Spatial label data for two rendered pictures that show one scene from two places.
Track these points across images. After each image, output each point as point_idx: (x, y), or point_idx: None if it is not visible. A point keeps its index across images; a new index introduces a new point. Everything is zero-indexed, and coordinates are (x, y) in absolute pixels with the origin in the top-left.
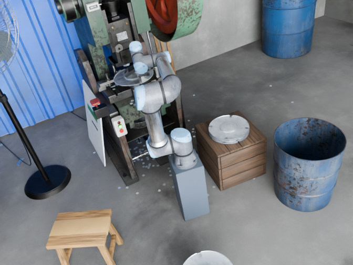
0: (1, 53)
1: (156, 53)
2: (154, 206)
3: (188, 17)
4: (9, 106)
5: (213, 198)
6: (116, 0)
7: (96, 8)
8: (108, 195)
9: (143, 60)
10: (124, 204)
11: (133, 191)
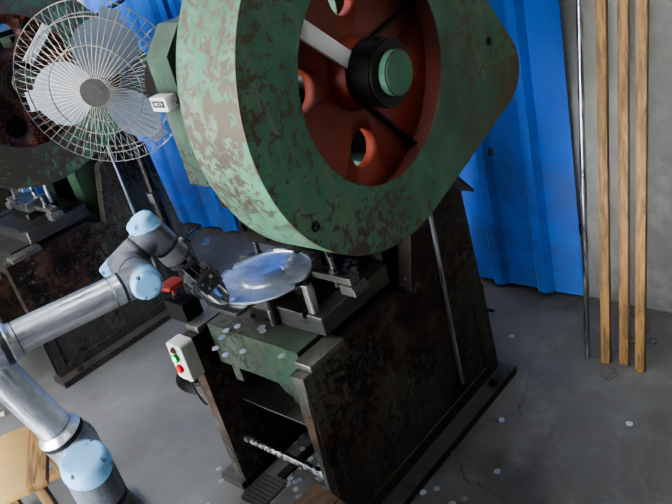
0: (143, 125)
1: (135, 261)
2: None
3: (253, 214)
4: (159, 213)
5: None
6: None
7: (164, 108)
8: (195, 464)
9: (113, 261)
10: (175, 501)
11: (211, 497)
